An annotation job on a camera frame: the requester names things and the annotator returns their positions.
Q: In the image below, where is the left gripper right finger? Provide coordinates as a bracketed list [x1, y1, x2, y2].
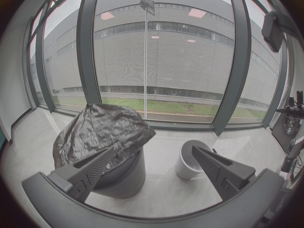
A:
[191, 146, 256, 202]

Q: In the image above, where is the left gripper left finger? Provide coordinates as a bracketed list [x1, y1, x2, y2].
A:
[49, 147, 115, 202]

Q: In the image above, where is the black plastic bag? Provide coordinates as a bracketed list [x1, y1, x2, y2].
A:
[53, 104, 156, 169]

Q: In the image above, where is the white trash bin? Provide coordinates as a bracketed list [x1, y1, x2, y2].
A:
[174, 140, 219, 180]

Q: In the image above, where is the window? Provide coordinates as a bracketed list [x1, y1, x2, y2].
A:
[22, 0, 289, 136]

